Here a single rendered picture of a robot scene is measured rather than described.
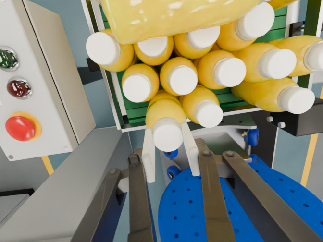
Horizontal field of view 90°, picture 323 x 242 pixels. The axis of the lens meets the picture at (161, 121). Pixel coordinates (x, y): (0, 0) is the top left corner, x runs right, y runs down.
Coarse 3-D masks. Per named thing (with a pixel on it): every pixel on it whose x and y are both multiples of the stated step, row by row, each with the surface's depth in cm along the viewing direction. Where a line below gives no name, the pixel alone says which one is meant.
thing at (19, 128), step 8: (8, 120) 21; (16, 120) 21; (24, 120) 21; (8, 128) 21; (16, 128) 21; (24, 128) 21; (32, 128) 21; (16, 136) 21; (24, 136) 21; (32, 136) 22
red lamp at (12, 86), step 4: (12, 80) 19; (16, 80) 19; (8, 84) 19; (12, 84) 19; (16, 84) 19; (20, 84) 19; (24, 84) 20; (8, 88) 19; (12, 88) 19; (16, 88) 19; (20, 88) 19; (24, 88) 20; (8, 92) 19; (12, 92) 19; (16, 92) 19; (20, 92) 20; (24, 92) 20; (12, 96) 20; (16, 96) 20; (20, 96) 20; (24, 96) 20
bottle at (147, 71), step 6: (132, 66) 26; (138, 66) 26; (144, 66) 26; (150, 66) 30; (126, 72) 26; (132, 72) 25; (138, 72) 25; (144, 72) 25; (150, 72) 26; (156, 72) 31; (126, 78) 24; (150, 78) 25; (156, 78) 27; (150, 84) 25; (156, 84) 26; (150, 90) 25; (156, 90) 27; (150, 96) 26
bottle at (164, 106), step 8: (160, 96) 29; (168, 96) 28; (176, 96) 35; (152, 104) 26; (160, 104) 24; (168, 104) 24; (176, 104) 25; (152, 112) 23; (160, 112) 22; (168, 112) 22; (176, 112) 23; (184, 112) 25; (152, 120) 23; (160, 120) 22; (176, 120) 22; (184, 120) 23; (152, 128) 22
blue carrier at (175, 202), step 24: (264, 168) 36; (168, 192) 34; (192, 192) 33; (288, 192) 30; (168, 216) 29; (192, 216) 29; (240, 216) 27; (312, 216) 25; (168, 240) 25; (192, 240) 25; (240, 240) 23
